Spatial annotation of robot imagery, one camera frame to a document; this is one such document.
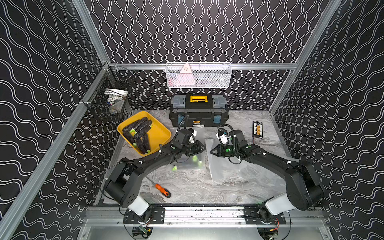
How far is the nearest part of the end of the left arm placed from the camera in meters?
0.69

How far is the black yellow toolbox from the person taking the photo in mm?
997

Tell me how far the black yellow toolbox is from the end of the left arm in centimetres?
22
